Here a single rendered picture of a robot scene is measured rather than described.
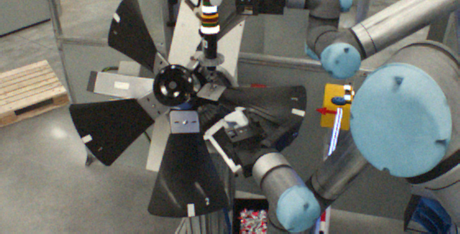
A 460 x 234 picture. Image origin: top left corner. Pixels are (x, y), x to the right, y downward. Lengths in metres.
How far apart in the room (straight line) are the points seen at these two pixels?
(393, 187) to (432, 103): 1.70
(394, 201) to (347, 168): 1.49
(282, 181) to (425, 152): 0.31
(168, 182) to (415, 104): 0.69
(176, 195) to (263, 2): 0.54
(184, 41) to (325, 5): 0.62
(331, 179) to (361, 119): 0.31
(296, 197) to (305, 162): 1.34
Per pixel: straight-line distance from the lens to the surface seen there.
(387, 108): 0.37
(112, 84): 1.20
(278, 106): 0.88
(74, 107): 1.06
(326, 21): 0.80
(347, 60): 0.69
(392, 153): 0.39
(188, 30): 1.26
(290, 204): 0.59
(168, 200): 0.91
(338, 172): 0.67
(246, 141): 0.72
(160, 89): 0.92
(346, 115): 1.15
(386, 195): 2.09
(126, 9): 1.08
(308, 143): 1.84
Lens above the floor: 1.65
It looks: 31 degrees down
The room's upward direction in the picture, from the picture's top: straight up
